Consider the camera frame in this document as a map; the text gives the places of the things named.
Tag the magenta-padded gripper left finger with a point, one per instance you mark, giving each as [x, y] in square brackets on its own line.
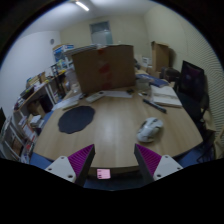
[63, 166]

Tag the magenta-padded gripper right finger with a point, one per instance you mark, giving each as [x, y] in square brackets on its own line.
[165, 165]

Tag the white computer mouse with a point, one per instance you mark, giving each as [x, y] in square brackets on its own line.
[150, 130]

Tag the dark round mouse pad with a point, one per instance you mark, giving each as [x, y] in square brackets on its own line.
[76, 120]

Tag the pink sticky note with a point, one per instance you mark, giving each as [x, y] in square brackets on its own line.
[103, 174]

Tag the black pen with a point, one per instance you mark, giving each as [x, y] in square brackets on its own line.
[154, 105]

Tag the white open book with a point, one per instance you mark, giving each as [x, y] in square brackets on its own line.
[165, 96]

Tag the black monitor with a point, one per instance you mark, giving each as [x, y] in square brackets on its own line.
[2, 119]

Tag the wooden side desk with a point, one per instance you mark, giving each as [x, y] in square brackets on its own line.
[36, 91]

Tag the clear plastic container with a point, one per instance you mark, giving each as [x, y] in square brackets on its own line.
[142, 85]

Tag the blue book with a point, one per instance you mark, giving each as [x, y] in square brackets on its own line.
[156, 81]

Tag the black bag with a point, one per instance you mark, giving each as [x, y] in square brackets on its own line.
[169, 74]

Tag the large brown cardboard box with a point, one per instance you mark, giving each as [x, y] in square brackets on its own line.
[100, 70]

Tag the tall brown cardboard box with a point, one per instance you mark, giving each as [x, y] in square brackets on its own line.
[160, 55]

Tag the blue and white cabinet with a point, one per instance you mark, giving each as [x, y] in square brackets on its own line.
[61, 55]

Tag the stack of papers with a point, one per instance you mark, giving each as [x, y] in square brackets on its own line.
[80, 50]

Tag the grey door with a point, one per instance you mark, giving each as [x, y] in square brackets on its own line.
[101, 33]

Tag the ceiling tube light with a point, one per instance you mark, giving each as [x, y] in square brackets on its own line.
[82, 6]

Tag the round wall clock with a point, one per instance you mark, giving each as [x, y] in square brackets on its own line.
[52, 41]

